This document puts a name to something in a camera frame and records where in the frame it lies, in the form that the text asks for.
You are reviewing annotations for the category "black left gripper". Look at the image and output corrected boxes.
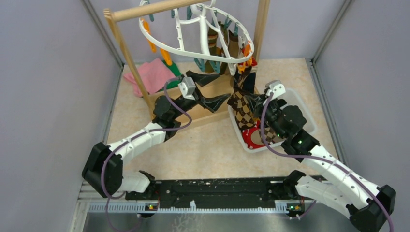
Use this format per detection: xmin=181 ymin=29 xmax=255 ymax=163
xmin=171 ymin=71 xmax=230 ymax=119

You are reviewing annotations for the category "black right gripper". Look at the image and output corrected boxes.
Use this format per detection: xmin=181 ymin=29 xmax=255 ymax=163
xmin=246 ymin=93 xmax=286 ymax=139

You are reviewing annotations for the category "brown argyle sock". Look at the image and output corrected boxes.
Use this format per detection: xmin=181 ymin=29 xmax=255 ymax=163
xmin=227 ymin=88 xmax=258 ymax=130
xmin=233 ymin=70 xmax=246 ymax=92

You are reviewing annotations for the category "white clothes clip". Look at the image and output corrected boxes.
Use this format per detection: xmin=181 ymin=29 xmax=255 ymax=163
xmin=228 ymin=63 xmax=237 ymax=76

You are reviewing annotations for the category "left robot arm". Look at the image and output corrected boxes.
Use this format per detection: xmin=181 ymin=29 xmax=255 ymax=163
xmin=82 ymin=71 xmax=230 ymax=200

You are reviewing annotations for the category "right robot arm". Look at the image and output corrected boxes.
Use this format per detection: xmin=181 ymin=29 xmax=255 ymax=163
xmin=244 ymin=93 xmax=396 ymax=232

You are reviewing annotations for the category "teal clothes clip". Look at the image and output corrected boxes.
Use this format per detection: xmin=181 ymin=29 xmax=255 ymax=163
xmin=194 ymin=58 xmax=206 ymax=72

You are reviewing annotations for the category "wooden hanger rack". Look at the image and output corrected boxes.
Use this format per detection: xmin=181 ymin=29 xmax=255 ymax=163
xmin=103 ymin=0 xmax=270 ymax=128

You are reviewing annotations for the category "orange clothes clip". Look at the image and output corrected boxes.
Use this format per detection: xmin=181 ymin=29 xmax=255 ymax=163
xmin=243 ymin=44 xmax=253 ymax=66
xmin=237 ymin=61 xmax=247 ymax=74

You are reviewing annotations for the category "white round clip hanger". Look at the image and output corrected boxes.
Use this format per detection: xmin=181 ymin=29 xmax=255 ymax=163
xmin=137 ymin=0 xmax=256 ymax=65

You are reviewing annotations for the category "orange clip at back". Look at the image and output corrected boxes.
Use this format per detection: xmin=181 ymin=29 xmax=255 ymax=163
xmin=140 ymin=18 xmax=157 ymax=54

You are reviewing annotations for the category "navy white red hanging sock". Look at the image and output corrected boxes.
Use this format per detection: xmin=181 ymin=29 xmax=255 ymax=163
xmin=241 ymin=58 xmax=258 ymax=93

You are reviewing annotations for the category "green cloth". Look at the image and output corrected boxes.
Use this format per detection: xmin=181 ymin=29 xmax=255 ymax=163
xmin=162 ymin=60 xmax=181 ymax=89

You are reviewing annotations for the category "white plastic laundry basket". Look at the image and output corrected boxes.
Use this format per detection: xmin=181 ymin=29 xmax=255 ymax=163
xmin=228 ymin=88 xmax=318 ymax=154

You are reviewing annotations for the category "pink cloth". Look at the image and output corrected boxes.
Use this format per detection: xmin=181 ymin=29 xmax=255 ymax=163
xmin=123 ymin=58 xmax=176 ymax=97

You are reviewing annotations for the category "olive striped hanging sock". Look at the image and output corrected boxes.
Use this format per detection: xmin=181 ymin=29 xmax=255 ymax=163
xmin=205 ymin=21 xmax=228 ymax=73

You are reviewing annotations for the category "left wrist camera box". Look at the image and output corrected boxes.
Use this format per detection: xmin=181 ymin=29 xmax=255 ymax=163
xmin=178 ymin=76 xmax=196 ymax=100

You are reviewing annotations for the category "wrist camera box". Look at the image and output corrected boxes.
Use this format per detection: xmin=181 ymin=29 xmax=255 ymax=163
xmin=178 ymin=76 xmax=196 ymax=100
xmin=264 ymin=80 xmax=286 ymax=99

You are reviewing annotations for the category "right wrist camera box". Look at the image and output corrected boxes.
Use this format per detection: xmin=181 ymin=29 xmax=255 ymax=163
xmin=264 ymin=80 xmax=286 ymax=99

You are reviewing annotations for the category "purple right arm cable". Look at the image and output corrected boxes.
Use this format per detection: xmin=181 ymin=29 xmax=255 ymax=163
xmin=260 ymin=93 xmax=395 ymax=232

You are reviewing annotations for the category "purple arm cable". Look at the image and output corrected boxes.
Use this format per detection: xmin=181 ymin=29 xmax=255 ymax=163
xmin=101 ymin=76 xmax=193 ymax=232
xmin=260 ymin=93 xmax=395 ymax=232

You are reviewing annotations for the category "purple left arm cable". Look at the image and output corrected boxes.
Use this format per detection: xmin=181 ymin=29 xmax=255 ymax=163
xmin=101 ymin=76 xmax=193 ymax=232

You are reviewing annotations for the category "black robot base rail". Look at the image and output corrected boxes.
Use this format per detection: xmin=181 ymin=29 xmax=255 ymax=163
xmin=125 ymin=176 xmax=311 ymax=218

